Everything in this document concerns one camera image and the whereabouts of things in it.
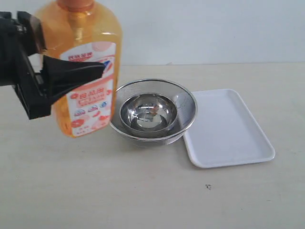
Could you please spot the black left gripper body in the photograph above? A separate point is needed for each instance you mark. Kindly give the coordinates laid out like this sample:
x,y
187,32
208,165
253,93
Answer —
x,y
16,70

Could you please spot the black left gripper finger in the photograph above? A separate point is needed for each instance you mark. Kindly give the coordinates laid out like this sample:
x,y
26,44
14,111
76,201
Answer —
x,y
59,77
32,38

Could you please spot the orange dish soap pump bottle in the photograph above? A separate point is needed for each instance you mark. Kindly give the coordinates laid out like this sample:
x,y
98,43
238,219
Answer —
x,y
83,41

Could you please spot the small stainless steel bowl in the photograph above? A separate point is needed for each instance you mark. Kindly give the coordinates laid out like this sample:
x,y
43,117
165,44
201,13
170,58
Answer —
x,y
148,112

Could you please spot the steel mesh strainer bowl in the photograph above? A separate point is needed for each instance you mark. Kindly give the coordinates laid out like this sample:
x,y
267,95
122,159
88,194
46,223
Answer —
x,y
183,98

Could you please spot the white rectangular plastic tray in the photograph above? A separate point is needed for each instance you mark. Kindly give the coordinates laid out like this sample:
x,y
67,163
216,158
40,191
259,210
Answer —
x,y
225,133

